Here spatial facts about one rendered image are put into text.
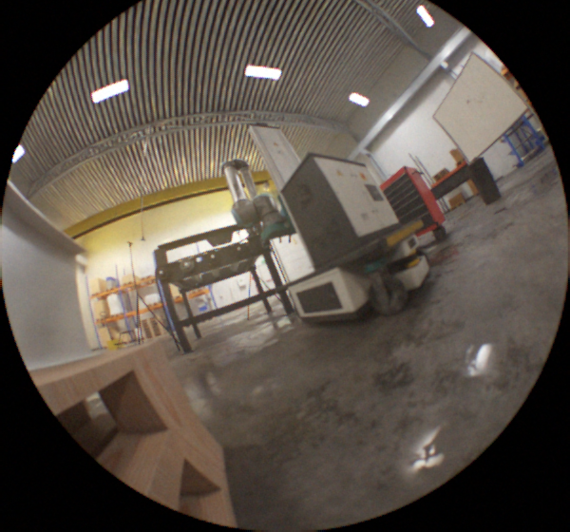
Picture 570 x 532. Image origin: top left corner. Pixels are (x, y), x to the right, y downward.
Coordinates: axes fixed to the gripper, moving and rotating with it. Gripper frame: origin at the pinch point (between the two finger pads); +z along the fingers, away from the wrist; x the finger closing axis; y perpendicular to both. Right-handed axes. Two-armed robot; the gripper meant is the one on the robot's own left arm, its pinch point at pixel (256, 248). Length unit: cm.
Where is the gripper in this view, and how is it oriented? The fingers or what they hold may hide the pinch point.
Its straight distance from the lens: 179.7
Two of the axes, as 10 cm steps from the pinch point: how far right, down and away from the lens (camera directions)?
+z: 3.2, 9.2, 2.2
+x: -8.3, 3.8, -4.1
